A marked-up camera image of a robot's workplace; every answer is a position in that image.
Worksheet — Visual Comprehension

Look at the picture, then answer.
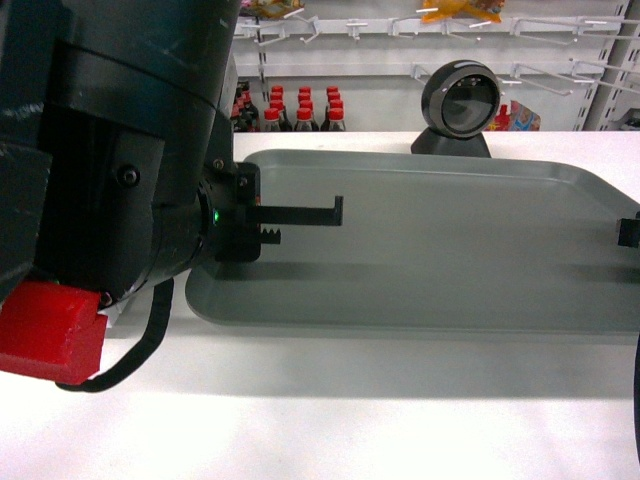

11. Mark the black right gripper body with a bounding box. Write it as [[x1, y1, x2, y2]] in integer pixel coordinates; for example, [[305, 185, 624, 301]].
[[616, 212, 640, 248]]

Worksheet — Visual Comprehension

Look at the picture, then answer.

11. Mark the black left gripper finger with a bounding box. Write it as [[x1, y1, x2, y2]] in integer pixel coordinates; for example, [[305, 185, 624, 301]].
[[245, 196, 344, 226], [258, 227, 282, 245]]

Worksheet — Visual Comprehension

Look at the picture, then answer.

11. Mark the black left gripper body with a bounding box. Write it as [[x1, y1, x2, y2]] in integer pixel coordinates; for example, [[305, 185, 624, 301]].
[[194, 160, 261, 263]]

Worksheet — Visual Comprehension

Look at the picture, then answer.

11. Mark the grey-silver rectangular tray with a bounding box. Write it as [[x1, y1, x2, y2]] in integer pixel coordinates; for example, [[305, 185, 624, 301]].
[[186, 150, 639, 334]]

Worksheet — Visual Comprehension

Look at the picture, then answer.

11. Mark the red-cap soy sauce bottle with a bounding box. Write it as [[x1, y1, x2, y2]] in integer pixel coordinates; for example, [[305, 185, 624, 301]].
[[321, 108, 346, 132], [262, 107, 293, 133], [294, 107, 319, 132]]

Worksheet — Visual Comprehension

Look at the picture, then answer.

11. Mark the colourful snack pouch behind scanner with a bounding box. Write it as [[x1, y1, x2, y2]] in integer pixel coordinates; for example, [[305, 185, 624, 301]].
[[485, 100, 541, 132]]

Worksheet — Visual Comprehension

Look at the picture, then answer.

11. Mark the purple snack bag hanging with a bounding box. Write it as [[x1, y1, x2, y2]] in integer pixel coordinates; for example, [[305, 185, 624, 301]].
[[240, 0, 305, 19]]

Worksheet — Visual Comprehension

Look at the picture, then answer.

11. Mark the black round barcode scanner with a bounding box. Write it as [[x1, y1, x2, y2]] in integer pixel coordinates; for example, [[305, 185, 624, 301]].
[[410, 60, 500, 158]]

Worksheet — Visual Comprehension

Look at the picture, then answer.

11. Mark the orange snack bag hanging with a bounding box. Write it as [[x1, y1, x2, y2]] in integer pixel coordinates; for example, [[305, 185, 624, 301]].
[[421, 0, 506, 23]]

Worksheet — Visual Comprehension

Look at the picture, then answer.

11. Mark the black sleeved arm cable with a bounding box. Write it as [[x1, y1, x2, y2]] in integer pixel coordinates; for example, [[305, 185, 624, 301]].
[[54, 277, 175, 394]]

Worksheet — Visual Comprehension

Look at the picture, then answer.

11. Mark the red camera mount block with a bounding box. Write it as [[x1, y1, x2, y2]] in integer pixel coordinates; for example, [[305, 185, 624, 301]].
[[1, 281, 107, 385]]

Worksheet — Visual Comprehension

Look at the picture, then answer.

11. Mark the white peg hook rail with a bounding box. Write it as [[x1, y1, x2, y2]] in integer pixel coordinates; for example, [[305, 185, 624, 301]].
[[234, 14, 639, 46]]

